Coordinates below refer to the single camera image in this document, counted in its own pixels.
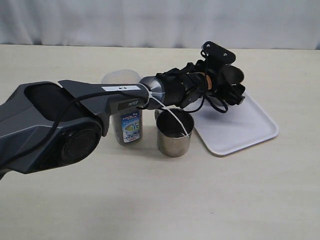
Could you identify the white backdrop curtain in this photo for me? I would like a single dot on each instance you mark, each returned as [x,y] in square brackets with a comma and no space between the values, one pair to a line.
[235,24]

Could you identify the clear plastic container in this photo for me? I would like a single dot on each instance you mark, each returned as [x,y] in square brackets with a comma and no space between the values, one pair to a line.
[125,76]

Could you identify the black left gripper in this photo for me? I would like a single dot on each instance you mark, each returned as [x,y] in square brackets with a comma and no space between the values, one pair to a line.
[211,74]

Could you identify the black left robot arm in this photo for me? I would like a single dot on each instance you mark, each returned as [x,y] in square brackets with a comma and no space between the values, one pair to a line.
[46,125]

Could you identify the white plastic tray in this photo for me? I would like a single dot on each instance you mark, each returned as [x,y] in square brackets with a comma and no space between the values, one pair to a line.
[241,127]

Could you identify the steel mug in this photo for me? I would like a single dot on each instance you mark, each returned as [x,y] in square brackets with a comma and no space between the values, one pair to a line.
[171,147]
[233,75]

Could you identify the white left zip tie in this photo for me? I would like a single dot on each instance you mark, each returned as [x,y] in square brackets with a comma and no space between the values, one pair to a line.
[173,122]

